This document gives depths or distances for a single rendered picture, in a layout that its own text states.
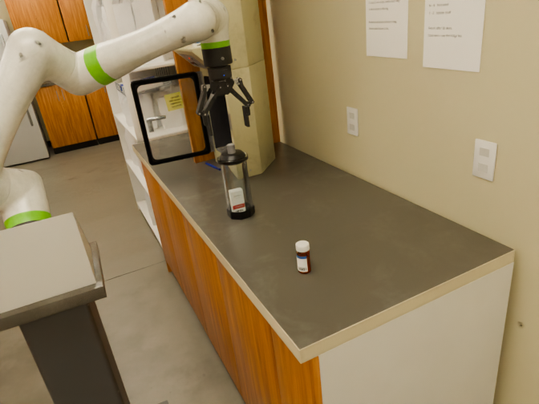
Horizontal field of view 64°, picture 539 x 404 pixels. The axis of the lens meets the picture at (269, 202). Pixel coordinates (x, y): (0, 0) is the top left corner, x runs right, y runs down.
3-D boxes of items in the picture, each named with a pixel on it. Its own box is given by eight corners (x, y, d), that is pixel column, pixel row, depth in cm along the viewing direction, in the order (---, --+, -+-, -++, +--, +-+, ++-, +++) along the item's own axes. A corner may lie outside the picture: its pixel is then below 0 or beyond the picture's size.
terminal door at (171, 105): (211, 153, 216) (196, 70, 199) (149, 166, 208) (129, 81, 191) (211, 152, 217) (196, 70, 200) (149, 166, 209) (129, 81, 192)
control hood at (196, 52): (199, 65, 200) (195, 42, 196) (224, 70, 173) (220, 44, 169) (174, 69, 196) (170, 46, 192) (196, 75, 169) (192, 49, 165)
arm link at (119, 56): (110, 40, 135) (127, 75, 138) (90, 45, 124) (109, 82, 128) (212, -8, 123) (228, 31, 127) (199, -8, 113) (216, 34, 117)
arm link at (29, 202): (-13, 235, 126) (-25, 178, 132) (33, 239, 141) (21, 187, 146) (18, 216, 123) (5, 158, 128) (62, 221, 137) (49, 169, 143)
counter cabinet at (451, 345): (253, 241, 331) (237, 127, 293) (483, 467, 160) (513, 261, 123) (168, 271, 307) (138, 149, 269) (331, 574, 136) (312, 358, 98)
